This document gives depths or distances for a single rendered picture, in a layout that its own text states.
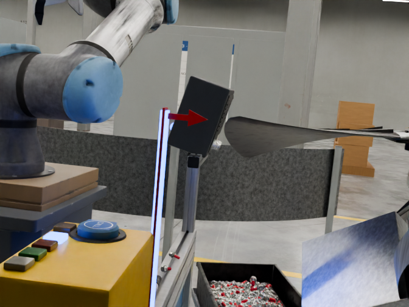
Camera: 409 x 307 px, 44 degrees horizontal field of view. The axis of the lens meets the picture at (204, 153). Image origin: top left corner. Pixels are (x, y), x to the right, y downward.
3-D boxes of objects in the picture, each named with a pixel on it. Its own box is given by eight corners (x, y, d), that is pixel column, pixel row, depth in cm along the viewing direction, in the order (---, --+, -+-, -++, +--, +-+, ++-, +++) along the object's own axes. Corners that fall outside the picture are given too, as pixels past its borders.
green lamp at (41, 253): (38, 262, 41) (38, 254, 41) (17, 259, 41) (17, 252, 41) (47, 255, 43) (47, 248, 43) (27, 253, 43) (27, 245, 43)
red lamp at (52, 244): (50, 253, 43) (50, 246, 43) (30, 250, 44) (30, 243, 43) (58, 247, 45) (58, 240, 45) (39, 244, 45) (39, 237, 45)
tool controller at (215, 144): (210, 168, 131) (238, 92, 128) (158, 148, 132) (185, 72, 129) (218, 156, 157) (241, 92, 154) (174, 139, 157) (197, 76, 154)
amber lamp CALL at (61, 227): (70, 234, 49) (70, 228, 49) (52, 232, 49) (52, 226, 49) (76, 229, 51) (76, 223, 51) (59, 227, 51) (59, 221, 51)
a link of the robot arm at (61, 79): (27, 131, 90) (131, 10, 132) (104, 139, 87) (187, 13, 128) (7, 72, 83) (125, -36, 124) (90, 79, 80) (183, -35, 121)
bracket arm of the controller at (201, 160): (198, 169, 126) (199, 156, 125) (186, 167, 126) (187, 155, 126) (207, 157, 149) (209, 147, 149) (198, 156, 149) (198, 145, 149)
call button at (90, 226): (111, 248, 48) (112, 230, 47) (70, 243, 48) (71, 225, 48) (122, 236, 52) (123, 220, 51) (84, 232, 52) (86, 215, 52)
